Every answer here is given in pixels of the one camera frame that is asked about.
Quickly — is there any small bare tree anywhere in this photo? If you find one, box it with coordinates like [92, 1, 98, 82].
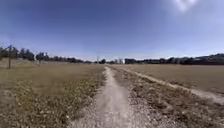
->
[1, 44, 18, 70]

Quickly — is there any dry grass field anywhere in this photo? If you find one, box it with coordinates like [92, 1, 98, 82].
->
[111, 63, 224, 96]
[0, 58, 106, 128]

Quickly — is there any row of trees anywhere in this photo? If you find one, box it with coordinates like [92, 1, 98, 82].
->
[123, 52, 224, 66]
[0, 45, 108, 65]

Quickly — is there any pale gravel track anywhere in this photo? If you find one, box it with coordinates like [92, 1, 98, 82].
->
[68, 64, 224, 128]

